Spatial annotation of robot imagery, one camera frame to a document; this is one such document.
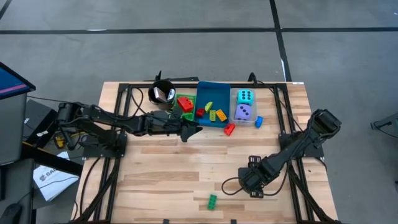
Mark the black side desk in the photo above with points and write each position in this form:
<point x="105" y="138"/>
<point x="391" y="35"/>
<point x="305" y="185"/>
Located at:
<point x="18" y="186"/>

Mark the purple foam die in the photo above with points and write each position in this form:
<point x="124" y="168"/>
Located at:
<point x="242" y="112"/>

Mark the grey equipment piece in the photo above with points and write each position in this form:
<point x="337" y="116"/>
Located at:
<point x="388" y="119"/>

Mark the small green toy brick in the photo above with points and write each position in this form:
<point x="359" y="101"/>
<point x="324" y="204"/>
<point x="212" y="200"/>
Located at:
<point x="188" y="116"/>

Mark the dark green toy brick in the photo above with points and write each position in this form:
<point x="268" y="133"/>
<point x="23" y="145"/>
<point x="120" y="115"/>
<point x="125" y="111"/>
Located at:
<point x="212" y="201"/>

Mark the blue rounded toy brick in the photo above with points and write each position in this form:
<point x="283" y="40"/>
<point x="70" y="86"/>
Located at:
<point x="259" y="122"/>

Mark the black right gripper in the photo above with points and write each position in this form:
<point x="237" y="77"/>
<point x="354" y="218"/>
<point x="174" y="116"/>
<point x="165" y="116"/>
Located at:
<point x="253" y="177"/>

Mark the yellow black hand tool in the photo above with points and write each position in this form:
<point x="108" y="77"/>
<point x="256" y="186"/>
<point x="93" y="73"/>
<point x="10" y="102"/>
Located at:
<point x="59" y="141"/>

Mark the black equipment case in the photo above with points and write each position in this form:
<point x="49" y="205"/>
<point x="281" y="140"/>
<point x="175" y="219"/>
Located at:
<point x="37" y="115"/>

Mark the clear plastic bin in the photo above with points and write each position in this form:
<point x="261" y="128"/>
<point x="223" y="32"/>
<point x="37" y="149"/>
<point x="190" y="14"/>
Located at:
<point x="255" y="105"/>

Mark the black bracket tab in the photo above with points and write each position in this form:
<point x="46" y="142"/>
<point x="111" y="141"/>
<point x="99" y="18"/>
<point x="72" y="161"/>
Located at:
<point x="233" y="221"/>
<point x="165" y="221"/>

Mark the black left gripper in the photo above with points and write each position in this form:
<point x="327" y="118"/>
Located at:
<point x="164" y="124"/>

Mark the black round cup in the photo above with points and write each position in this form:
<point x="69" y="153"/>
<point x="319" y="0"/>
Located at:
<point x="150" y="93"/>

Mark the white printed paper sheet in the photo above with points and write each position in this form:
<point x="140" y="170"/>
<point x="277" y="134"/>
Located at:
<point x="53" y="183"/>

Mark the cyan foam die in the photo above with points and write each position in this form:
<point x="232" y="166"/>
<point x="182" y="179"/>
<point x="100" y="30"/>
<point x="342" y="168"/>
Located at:
<point x="245" y="97"/>

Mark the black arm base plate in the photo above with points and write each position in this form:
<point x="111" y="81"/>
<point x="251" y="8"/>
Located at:
<point x="315" y="152"/>
<point x="93" y="153"/>

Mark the small red toy brick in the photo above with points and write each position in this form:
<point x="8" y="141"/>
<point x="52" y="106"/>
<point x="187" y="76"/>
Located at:
<point x="229" y="129"/>

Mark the black computer mouse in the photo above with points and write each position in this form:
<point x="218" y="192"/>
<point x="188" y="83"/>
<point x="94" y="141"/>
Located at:
<point x="11" y="214"/>

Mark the red sloped toy brick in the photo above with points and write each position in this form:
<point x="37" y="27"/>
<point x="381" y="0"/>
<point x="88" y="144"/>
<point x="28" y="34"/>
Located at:
<point x="200" y="112"/>

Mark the green plastic basket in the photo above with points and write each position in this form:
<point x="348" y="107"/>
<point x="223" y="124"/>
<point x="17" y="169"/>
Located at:
<point x="194" y="99"/>

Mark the yellow toy brick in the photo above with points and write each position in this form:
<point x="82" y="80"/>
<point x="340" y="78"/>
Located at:
<point x="221" y="115"/>

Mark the red white playing card box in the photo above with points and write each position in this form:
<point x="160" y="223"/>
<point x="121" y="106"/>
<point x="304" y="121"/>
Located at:
<point x="160" y="94"/>

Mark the olive green toy brick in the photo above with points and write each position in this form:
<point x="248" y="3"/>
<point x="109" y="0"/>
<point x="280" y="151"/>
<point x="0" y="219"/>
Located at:
<point x="208" y="107"/>

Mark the large red toy brick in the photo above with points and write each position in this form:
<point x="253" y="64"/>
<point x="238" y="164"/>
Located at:
<point x="185" y="104"/>

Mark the grey monitor blue screen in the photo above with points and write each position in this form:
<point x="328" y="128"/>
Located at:
<point x="9" y="84"/>

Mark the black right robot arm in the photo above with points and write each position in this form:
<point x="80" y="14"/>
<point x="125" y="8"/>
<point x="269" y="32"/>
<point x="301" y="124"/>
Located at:
<point x="295" y="149"/>

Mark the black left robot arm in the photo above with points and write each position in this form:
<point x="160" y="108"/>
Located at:
<point x="102" y="119"/>

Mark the blue plastic bin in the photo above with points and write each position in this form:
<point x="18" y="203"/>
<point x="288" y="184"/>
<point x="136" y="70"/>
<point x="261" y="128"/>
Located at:
<point x="217" y="93"/>

